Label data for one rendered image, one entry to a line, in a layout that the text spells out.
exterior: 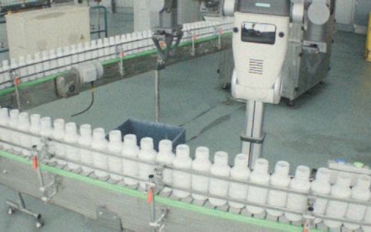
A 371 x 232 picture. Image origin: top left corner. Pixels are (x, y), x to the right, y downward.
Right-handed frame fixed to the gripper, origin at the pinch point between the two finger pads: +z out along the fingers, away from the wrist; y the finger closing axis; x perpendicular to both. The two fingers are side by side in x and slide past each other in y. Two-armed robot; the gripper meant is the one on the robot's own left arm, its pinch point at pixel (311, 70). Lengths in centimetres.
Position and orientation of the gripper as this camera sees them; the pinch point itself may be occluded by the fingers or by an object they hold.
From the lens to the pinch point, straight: 105.5
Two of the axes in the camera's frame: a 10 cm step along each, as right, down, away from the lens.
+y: 3.7, -3.3, 8.7
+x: -9.3, -1.5, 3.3
